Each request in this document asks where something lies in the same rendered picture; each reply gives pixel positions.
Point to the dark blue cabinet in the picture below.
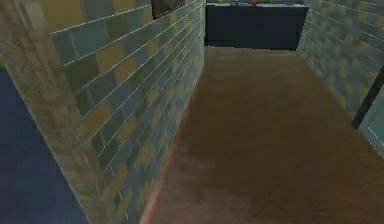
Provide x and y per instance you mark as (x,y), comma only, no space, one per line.
(255,26)

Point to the pale door with black frame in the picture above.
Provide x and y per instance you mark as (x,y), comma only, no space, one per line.
(375,116)

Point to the small red item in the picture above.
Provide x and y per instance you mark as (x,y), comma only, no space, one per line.
(254,3)

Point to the dark framed wall picture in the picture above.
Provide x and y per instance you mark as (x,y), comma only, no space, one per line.
(165,6)

